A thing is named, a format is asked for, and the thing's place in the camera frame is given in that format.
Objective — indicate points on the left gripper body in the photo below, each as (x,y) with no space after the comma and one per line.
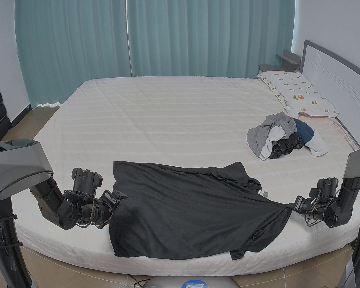
(97,213)

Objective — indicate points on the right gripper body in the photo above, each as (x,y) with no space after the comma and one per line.
(303,205)

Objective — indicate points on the black T-shirt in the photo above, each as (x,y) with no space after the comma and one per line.
(192,208)

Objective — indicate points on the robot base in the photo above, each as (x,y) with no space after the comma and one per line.
(174,283)

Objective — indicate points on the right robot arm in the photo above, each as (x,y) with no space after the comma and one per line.
(345,199)

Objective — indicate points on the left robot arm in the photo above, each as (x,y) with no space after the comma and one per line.
(51,202)

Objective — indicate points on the pile of clothes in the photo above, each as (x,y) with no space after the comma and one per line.
(276,136)

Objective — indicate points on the bed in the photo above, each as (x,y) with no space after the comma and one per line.
(168,124)

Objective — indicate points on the white printed pillow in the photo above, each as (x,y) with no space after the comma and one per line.
(297,93)

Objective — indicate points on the grey bedside table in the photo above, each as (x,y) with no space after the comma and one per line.
(283,61)

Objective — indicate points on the blue-green curtain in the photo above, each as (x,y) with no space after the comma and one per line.
(72,40)
(210,25)

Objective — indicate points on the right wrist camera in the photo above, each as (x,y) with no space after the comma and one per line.
(313,193)

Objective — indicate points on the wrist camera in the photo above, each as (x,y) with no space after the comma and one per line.
(110,198)
(313,193)

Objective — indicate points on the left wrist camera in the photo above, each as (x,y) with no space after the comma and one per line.
(110,198)

